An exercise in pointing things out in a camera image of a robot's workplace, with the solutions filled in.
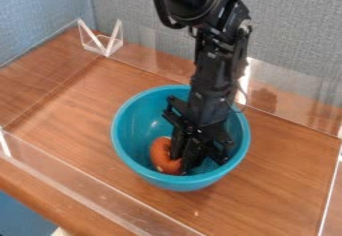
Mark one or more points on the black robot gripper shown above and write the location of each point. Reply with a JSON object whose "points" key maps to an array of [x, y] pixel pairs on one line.
{"points": [[199, 117]]}

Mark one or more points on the brown and white toy mushroom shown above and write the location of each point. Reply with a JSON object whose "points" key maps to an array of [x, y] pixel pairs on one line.
{"points": [[162, 163]]}

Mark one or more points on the blue plastic bowl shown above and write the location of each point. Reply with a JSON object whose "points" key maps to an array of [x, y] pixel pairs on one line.
{"points": [[137, 125]]}

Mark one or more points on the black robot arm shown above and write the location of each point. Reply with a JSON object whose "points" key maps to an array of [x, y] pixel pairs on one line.
{"points": [[219, 25]]}

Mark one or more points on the clear acrylic back wall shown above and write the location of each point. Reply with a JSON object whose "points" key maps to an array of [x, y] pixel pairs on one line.
{"points": [[301, 98]]}

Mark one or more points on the clear acrylic wall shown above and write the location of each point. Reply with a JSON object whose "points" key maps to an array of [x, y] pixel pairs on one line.
{"points": [[328, 194], [301, 98], [84, 205], [36, 44]]}

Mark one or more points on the clear acrylic front wall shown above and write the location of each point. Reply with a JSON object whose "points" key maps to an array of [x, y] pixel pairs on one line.
{"points": [[84, 205]]}

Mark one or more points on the clear acrylic right wall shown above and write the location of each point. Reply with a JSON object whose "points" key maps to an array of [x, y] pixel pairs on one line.
{"points": [[328, 194]]}

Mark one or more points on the clear acrylic corner bracket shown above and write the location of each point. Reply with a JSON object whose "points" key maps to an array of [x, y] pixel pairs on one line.
{"points": [[97, 43]]}

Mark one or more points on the clear acrylic left wall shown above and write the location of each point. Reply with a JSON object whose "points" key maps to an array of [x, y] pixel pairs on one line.
{"points": [[36, 44]]}

